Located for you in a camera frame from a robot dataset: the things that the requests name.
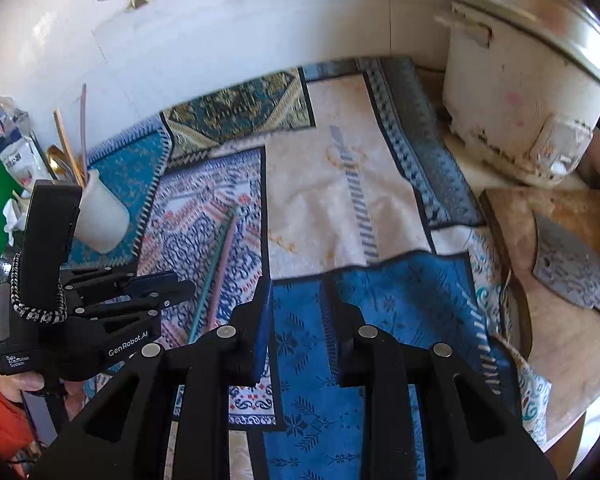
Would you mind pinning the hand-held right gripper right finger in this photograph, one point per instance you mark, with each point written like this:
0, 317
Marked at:
331, 330

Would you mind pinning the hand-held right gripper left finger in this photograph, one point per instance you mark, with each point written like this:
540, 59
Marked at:
262, 320

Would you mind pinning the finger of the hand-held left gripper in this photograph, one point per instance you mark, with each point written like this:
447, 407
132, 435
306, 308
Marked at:
145, 302
152, 281

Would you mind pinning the coloured chopsticks set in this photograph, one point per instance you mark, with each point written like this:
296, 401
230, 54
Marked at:
212, 280

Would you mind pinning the white plastic cup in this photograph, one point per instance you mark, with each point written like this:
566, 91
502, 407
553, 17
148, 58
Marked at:
102, 215

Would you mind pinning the large silver spoon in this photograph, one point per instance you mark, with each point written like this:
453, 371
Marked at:
72, 172

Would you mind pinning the gold spoon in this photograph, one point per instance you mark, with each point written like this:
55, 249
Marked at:
57, 160

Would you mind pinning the wooden chopstick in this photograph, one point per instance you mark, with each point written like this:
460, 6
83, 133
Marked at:
67, 145

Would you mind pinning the mauve chopstick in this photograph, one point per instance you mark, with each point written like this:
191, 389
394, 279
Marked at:
83, 125

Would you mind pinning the person's left hand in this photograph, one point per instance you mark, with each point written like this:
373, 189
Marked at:
22, 385

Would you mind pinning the white plastic bag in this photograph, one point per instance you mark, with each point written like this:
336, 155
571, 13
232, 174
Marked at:
22, 150

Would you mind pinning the patterned patchwork tablecloth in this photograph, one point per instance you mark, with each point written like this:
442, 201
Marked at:
340, 170

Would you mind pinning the wooden cutting board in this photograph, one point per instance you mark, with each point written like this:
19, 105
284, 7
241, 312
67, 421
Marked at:
555, 350

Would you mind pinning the steel cleaver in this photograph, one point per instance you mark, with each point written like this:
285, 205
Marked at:
565, 265

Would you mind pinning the white rice cooker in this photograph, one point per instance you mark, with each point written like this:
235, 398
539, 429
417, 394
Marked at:
510, 85

